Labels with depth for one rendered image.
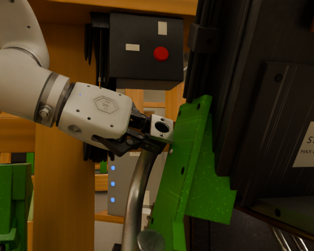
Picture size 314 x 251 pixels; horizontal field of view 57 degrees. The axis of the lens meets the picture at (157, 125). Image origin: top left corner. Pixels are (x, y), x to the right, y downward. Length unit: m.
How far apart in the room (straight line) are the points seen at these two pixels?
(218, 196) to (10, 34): 0.41
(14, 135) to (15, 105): 0.38
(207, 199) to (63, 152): 0.43
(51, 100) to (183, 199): 0.23
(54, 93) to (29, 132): 0.40
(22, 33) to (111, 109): 0.19
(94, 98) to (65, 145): 0.28
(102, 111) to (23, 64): 0.13
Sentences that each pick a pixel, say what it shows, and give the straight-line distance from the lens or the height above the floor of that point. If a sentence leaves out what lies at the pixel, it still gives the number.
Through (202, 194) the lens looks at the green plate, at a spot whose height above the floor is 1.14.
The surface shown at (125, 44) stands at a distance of 0.67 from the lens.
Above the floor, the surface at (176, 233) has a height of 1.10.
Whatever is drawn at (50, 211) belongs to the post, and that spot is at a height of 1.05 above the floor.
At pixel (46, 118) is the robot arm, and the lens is 0.46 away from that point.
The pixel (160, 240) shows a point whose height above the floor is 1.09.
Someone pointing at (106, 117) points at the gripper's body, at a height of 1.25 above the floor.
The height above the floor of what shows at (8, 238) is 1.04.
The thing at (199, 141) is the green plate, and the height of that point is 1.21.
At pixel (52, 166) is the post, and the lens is 0.74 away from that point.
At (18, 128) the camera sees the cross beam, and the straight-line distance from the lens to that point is 0.84.
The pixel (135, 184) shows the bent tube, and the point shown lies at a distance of 0.54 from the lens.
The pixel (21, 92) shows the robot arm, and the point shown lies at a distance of 0.45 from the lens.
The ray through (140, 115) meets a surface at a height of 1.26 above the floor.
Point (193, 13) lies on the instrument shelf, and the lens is 0.71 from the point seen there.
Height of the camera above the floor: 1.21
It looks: 4 degrees up
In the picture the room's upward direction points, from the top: straight up
